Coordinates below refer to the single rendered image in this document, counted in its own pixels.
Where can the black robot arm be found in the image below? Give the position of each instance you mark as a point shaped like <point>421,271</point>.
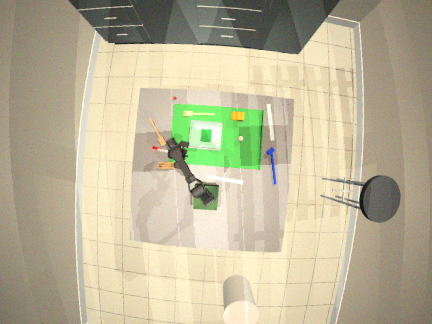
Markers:
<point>176,153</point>

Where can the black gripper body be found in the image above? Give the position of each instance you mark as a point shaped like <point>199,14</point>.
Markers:
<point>183,144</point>

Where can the yellow block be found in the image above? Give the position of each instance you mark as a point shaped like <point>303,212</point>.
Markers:
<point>237,116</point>

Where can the blue putter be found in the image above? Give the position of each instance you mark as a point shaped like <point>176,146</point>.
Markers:
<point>272,159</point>

